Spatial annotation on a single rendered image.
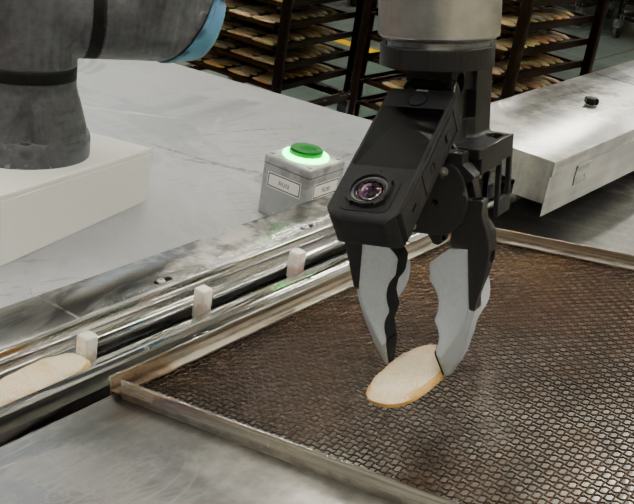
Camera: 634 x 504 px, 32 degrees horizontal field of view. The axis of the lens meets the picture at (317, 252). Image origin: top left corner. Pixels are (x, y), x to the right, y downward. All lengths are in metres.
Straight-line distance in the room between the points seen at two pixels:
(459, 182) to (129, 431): 0.28
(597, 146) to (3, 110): 0.75
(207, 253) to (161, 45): 0.25
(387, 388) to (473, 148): 0.16
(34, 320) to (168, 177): 0.48
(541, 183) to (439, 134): 0.75
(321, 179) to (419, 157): 0.65
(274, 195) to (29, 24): 0.34
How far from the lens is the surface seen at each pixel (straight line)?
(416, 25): 0.66
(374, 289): 0.72
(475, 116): 0.72
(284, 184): 1.29
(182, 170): 1.43
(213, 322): 0.98
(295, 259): 1.11
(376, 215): 0.61
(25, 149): 1.19
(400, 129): 0.66
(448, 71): 0.67
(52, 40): 1.19
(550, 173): 1.38
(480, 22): 0.67
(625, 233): 1.49
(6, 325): 0.95
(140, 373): 0.83
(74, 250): 1.19
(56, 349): 0.94
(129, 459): 0.73
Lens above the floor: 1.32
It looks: 24 degrees down
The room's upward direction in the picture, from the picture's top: 9 degrees clockwise
